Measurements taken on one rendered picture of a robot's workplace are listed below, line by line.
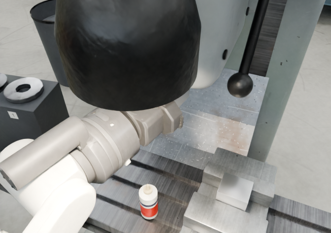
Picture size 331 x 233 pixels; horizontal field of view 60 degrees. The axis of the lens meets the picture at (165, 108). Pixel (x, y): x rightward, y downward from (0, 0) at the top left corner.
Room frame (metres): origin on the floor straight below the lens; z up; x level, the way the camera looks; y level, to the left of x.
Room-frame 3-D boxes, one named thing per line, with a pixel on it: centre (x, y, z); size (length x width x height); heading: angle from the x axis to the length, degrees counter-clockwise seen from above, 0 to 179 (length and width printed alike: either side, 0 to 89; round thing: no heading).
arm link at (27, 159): (0.22, 0.14, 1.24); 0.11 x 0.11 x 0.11; 52
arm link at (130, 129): (0.31, 0.06, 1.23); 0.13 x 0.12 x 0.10; 52
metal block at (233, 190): (0.32, -0.14, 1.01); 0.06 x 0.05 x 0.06; 65
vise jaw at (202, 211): (0.27, -0.11, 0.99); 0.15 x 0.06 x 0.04; 65
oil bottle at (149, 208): (0.34, 0.04, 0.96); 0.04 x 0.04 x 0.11
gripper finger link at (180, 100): (0.36, -0.02, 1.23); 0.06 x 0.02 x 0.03; 142
